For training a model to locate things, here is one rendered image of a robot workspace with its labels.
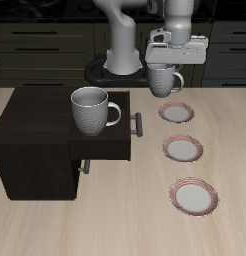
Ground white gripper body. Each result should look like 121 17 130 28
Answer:
144 35 210 66

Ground white porcelain mug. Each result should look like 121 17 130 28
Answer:
70 86 123 137
147 63 185 99

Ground red-rimmed white plate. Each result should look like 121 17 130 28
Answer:
161 133 205 164
168 176 220 218
157 101 196 124

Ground dark kitchen cupboards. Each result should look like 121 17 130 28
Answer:
0 0 246 89

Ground dark wooden cabinet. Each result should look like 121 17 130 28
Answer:
0 86 132 202

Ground grey drawer handle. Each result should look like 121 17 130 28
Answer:
77 158 92 175
129 112 143 138

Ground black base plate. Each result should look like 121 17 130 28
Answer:
83 54 153 87

